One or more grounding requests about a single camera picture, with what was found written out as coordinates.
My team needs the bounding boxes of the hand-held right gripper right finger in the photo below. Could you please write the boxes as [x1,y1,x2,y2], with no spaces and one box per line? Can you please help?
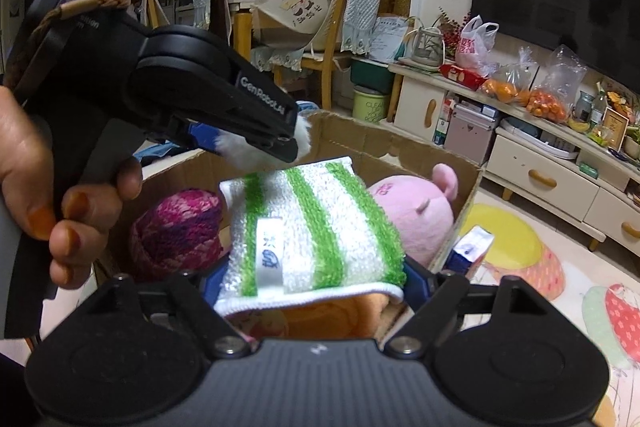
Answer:
[385,257,551,355]

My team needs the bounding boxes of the clear bag of small oranges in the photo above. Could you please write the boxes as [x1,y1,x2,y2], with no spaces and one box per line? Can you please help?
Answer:
[527,44,588,122]

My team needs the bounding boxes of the blue foil packet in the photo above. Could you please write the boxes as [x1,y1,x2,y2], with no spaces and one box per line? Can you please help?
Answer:
[447,225,496,273]

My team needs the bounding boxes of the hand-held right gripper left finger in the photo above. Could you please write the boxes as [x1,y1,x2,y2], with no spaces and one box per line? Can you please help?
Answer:
[87,267,251,358]

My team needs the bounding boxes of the dark green bin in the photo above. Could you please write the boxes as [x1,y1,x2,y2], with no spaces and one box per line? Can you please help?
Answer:
[350,57,396,95]

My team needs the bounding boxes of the wooden dining table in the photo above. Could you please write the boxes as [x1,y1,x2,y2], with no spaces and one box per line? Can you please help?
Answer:
[175,0,321,65]

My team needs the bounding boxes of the white paper bag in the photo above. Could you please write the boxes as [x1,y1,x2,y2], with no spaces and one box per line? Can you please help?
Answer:
[370,17,416,62]

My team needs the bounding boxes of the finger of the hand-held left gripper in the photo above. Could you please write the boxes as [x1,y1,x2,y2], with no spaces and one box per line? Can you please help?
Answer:
[170,66,301,164]
[186,123,225,154]

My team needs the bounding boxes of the white pink plastic bag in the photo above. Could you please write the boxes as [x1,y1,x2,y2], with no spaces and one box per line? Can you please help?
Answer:
[454,14,501,78]

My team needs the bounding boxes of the red box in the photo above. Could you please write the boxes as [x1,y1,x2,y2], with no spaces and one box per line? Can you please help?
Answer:
[439,63,488,92]

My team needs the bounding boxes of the clear bag of large oranges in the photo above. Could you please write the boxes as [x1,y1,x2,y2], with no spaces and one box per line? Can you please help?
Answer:
[480,47,538,108]

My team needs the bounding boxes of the green striped white towel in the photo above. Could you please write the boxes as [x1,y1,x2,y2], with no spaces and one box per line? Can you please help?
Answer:
[212,157,408,319]

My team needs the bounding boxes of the white fluffy towel pink trim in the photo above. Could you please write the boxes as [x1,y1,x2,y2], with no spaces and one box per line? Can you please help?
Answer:
[212,114,313,170]

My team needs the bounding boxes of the white tray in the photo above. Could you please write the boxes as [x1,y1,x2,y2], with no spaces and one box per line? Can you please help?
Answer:
[500,117,581,160]

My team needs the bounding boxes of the pink plush toy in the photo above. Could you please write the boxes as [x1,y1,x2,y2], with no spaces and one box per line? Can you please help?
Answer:
[367,163,460,270]

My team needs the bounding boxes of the person's left hand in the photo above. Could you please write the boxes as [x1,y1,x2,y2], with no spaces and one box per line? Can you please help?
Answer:
[0,87,143,290]

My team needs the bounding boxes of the wooden picture frame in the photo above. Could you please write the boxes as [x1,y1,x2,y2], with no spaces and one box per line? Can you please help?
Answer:
[602,107,630,138]

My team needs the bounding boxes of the printed play mat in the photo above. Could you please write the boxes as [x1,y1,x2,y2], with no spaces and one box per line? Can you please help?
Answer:
[440,187,640,408]

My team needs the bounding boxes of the pink storage box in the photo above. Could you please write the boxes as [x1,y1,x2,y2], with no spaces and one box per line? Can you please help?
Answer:
[444,102,501,152]

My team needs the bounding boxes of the beige canvas tote bag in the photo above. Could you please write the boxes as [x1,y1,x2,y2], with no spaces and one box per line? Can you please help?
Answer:
[250,0,351,52]

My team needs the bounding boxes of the light green bucket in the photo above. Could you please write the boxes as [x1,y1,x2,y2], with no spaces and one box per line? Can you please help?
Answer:
[352,87,391,120]

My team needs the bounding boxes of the white television cabinet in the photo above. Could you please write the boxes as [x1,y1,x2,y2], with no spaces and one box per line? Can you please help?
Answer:
[387,62,640,253]

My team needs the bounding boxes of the blue cloth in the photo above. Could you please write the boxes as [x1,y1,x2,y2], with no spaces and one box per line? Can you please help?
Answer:
[135,142,206,168]

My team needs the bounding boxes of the red berry branch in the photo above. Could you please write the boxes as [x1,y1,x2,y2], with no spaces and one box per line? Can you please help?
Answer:
[437,7,473,58]

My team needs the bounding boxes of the glass vase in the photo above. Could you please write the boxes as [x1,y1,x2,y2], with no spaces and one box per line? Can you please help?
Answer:
[410,27,446,68]

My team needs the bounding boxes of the braided brown cord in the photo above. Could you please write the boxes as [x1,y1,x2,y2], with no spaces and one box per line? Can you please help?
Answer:
[4,0,130,82]

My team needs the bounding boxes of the cardboard box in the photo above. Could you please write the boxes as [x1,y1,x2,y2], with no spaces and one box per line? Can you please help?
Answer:
[95,109,485,343]

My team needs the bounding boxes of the green white carton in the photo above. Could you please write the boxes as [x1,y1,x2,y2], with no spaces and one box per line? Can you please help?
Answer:
[432,97,458,145]

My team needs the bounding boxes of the purple pink yarn ball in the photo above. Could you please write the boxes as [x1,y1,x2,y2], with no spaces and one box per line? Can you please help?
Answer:
[129,188,226,283]

